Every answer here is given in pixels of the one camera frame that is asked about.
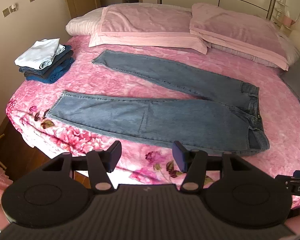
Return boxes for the pink pillow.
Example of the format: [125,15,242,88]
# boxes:
[88,4,208,55]
[189,3,296,71]

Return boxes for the white striped pillow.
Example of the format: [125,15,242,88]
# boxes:
[66,7,104,36]

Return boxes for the grey-blue cushion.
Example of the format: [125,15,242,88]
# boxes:
[279,49,300,117]

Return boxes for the white tiered cosmetic shelf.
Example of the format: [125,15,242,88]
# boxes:
[274,0,287,22]

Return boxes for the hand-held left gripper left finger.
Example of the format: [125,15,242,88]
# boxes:
[41,140,122,194]

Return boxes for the oval mirror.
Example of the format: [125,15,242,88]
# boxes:
[285,0,300,26]

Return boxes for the dark wooden bed base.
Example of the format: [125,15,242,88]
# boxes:
[0,116,55,180]

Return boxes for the blue jeans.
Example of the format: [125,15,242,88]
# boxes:
[44,50,270,153]

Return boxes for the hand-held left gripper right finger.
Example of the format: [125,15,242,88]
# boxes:
[172,141,255,194]

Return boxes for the lilac striped pillow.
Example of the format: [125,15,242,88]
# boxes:
[207,34,300,69]

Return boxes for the light blue folded garment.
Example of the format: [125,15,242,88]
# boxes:
[39,44,65,70]

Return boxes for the white folded garment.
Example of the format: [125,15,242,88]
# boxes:
[14,38,60,67]

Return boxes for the wooden door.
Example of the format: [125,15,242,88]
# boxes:
[60,0,100,23]

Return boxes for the pink floral blanket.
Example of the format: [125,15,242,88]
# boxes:
[5,34,300,210]

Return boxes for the dark grey folded garment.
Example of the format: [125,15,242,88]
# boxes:
[24,57,74,78]

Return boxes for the navy folded garment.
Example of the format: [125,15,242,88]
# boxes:
[19,45,74,74]

